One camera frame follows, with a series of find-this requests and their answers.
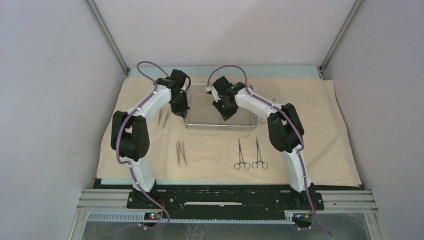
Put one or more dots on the beige wrapping cloth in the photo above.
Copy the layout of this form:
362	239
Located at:
211	154

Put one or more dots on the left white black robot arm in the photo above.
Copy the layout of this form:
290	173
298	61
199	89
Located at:
130	136

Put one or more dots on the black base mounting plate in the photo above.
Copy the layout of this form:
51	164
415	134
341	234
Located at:
226	202

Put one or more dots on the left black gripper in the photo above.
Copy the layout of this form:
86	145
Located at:
182	110

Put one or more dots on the aluminium frame rail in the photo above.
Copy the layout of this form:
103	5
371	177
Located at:
110	205

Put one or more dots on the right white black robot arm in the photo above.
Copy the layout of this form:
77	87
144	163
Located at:
285	130

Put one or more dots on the metal mesh instrument tray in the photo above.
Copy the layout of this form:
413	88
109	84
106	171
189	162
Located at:
202	115

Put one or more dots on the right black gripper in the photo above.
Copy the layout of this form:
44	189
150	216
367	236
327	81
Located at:
226	115

